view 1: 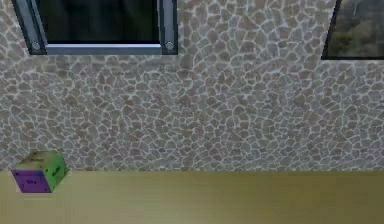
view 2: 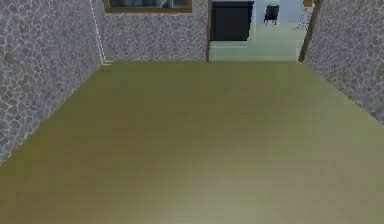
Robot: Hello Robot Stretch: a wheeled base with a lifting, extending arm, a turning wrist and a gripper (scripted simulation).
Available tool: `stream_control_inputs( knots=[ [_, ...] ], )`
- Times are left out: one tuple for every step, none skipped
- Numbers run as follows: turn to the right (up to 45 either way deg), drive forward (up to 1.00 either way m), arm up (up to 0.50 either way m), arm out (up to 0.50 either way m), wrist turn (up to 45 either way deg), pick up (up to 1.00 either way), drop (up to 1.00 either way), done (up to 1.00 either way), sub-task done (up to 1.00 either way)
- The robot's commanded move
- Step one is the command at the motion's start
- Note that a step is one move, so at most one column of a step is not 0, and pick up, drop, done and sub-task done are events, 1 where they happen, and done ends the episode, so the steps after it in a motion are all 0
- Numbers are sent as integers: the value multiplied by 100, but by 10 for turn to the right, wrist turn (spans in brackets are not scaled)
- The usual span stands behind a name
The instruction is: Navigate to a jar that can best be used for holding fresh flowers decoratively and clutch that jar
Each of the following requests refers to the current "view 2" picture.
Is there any black cabinet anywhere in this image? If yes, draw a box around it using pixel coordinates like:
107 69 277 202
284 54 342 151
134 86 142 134
210 0 256 42

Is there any brown framed window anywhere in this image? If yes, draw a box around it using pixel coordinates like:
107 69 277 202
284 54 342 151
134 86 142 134
103 0 194 14

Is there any black chair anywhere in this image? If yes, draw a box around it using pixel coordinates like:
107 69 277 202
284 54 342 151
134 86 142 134
263 4 280 26

